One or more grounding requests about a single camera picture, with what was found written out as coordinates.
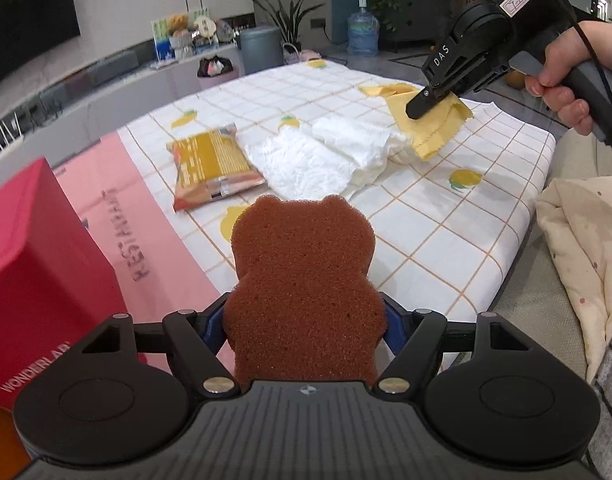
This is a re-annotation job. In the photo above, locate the grey sofa cushion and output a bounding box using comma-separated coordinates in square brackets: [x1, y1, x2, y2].
[488, 130, 594, 376]

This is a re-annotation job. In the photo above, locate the black wall television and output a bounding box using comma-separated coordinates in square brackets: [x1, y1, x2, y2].
[0, 0, 82, 91]

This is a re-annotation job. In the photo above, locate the grey soundbar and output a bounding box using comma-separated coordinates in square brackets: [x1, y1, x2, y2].
[80, 50, 140, 87]

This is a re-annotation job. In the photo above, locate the orange cardboard box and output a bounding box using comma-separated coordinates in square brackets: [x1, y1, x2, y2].
[0, 400, 34, 478]

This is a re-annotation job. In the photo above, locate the long low tv cabinet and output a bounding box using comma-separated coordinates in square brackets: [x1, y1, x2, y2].
[0, 52, 247, 186]

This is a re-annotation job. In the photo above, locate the dark green cabinet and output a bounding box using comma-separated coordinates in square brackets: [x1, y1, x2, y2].
[330, 0, 453, 55]

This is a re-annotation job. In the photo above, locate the cream dotted blanket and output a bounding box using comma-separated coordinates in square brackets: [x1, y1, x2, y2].
[536, 177, 612, 386]

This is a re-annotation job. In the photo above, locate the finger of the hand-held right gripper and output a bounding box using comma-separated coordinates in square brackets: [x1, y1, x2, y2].
[405, 82, 455, 122]

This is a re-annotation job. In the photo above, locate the pink printed mat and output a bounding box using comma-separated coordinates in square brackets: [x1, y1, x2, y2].
[51, 132, 227, 396]

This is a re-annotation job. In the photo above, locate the orange snack packet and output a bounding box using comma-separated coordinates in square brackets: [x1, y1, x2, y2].
[166, 122, 267, 213]

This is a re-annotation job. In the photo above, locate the blue water jug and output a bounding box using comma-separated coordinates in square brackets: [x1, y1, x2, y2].
[347, 0, 380, 58]

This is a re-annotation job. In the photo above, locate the red cardboard box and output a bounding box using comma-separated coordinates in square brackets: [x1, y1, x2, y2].
[0, 157, 149, 411]

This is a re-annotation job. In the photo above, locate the plastic-wrapped white cloth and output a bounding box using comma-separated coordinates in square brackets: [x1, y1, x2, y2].
[311, 114, 419, 186]

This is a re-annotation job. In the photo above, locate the person's right hand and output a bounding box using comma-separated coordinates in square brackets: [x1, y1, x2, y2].
[525, 20, 612, 137]

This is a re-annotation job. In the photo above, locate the grey plaid cloth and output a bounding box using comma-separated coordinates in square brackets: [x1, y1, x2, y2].
[583, 340, 612, 480]

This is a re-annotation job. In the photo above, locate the pink wire basket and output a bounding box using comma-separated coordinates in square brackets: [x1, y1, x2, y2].
[283, 45, 323, 64]

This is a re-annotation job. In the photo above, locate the lemon-print checked tablecloth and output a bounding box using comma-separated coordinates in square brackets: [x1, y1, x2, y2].
[117, 57, 557, 331]

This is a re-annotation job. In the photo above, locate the tall potted palm plant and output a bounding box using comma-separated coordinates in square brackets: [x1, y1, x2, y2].
[243, 0, 328, 63]

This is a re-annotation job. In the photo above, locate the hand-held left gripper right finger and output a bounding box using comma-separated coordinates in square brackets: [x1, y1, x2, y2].
[373, 292, 532, 397]

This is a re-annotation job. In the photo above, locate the blue printed box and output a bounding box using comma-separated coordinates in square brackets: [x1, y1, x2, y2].
[152, 17, 175, 64]

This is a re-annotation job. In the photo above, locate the black cable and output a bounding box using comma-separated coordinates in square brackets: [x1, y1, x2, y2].
[526, 0, 612, 111]

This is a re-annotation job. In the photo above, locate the grey round bin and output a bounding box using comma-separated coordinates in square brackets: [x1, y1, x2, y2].
[240, 27, 285, 68]

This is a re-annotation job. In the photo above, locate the brown bear-shaped sponge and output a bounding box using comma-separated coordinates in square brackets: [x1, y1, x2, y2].
[221, 194, 392, 393]

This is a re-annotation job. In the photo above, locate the yellow cleaning cloth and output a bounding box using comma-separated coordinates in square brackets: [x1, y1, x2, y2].
[358, 84, 474, 162]

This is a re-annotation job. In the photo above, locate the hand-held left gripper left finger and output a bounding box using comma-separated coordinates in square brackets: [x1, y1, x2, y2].
[78, 295, 239, 398]

